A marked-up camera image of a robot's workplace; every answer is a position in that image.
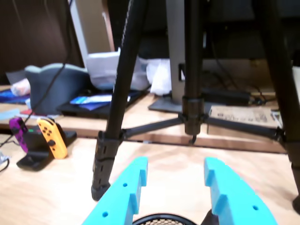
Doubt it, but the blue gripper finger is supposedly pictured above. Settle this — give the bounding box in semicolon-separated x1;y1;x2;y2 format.
203;157;278;225
82;156;149;225

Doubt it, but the black mesh pen holder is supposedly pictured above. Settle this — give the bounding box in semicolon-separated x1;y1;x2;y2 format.
132;212;203;225

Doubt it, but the brown cardboard box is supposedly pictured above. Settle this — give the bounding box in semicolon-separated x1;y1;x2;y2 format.
207;105;285;135

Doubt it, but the orange game controller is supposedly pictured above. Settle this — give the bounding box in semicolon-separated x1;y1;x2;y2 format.
37;118;68;159

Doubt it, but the black laptop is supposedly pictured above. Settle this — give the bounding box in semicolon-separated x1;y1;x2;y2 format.
57;90;141;119

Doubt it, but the black controller charging dock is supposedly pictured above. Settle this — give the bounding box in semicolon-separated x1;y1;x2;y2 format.
16;126;77;172

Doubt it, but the black tripod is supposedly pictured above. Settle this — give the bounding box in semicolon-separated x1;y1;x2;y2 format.
90;0;300;213

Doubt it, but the purple game controller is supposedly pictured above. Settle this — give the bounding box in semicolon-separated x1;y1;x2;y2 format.
9;117;29;152

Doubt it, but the small white plastic bag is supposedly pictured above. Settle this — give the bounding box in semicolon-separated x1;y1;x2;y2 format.
150;60;173;96

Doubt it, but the large white plastic bag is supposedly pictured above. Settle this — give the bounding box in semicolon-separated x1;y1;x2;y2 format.
85;48;150;91

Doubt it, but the grey cushion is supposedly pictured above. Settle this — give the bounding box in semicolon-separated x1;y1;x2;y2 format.
24;63;90;115

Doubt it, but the grey monitor stand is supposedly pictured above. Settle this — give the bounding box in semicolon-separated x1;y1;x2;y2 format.
148;0;211;113

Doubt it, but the white panel board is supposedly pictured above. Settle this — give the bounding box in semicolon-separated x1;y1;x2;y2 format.
70;0;115;71

